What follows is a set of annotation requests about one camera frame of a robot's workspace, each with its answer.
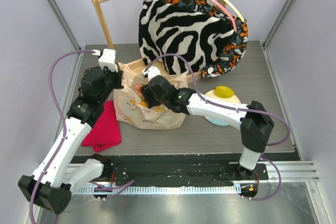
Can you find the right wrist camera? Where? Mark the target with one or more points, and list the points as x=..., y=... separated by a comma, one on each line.
x=151, y=73

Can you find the banana print plastic bag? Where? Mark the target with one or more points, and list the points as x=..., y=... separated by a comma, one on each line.
x=131, y=107

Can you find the red cloth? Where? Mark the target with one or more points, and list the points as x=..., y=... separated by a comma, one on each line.
x=106, y=132

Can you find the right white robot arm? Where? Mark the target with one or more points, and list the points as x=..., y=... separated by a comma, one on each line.
x=254, y=124

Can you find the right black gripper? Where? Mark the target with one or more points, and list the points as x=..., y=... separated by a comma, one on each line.
x=148, y=96

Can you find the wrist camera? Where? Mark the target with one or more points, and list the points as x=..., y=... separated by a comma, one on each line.
x=151, y=73
x=107, y=58

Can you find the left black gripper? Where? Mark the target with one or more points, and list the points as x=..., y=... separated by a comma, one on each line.
x=118, y=76

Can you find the watermelon slice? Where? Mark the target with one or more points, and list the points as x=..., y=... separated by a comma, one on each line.
x=138, y=87

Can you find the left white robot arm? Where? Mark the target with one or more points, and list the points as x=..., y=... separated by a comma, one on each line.
x=50, y=187

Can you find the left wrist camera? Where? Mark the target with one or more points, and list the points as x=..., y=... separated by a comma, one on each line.
x=107, y=58

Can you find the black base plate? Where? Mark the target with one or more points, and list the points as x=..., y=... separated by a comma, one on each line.
x=180, y=170

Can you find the fruit plate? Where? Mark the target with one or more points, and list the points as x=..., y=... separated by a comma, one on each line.
x=233, y=99

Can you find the slotted cable duct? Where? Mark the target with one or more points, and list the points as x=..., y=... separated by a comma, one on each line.
x=94, y=190

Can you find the green starfruit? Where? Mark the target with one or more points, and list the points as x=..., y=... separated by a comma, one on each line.
x=224, y=92

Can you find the zebra print garment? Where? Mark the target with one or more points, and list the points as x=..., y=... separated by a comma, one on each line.
x=174, y=34

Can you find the orange camouflage garment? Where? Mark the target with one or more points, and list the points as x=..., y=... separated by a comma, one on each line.
x=234, y=46

